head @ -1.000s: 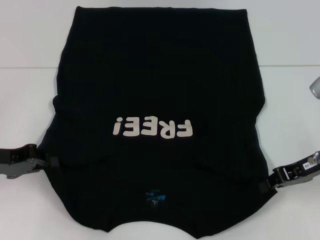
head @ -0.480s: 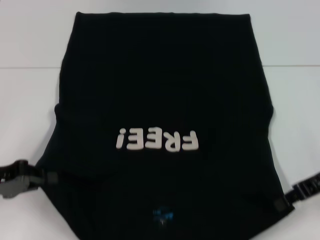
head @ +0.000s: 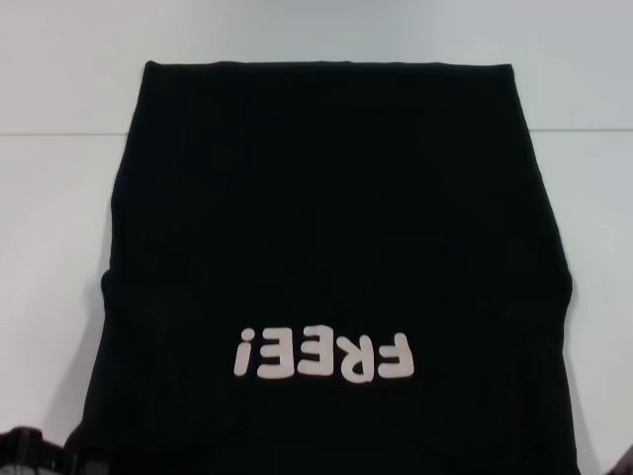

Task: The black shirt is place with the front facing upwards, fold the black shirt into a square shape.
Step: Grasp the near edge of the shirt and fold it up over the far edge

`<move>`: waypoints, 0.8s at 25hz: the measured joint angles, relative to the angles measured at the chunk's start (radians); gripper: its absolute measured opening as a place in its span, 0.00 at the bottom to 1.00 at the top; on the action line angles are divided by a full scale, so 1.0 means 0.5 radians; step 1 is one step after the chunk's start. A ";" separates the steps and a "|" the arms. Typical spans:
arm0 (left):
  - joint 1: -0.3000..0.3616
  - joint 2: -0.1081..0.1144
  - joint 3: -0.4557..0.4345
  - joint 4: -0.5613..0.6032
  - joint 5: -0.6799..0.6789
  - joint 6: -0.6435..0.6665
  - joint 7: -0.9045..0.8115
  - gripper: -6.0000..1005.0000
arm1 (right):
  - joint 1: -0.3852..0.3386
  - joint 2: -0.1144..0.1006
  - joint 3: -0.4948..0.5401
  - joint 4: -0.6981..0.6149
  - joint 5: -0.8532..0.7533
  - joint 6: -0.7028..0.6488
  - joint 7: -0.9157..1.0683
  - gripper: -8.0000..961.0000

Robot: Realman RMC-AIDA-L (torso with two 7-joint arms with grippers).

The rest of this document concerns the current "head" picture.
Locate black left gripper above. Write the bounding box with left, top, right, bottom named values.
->
left=0, top=425, right=109, bottom=475

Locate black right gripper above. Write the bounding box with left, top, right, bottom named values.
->
left=610, top=441, right=633, bottom=475

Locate black t-shirt with FREE print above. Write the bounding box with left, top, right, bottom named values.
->
left=63, top=59, right=616, bottom=475

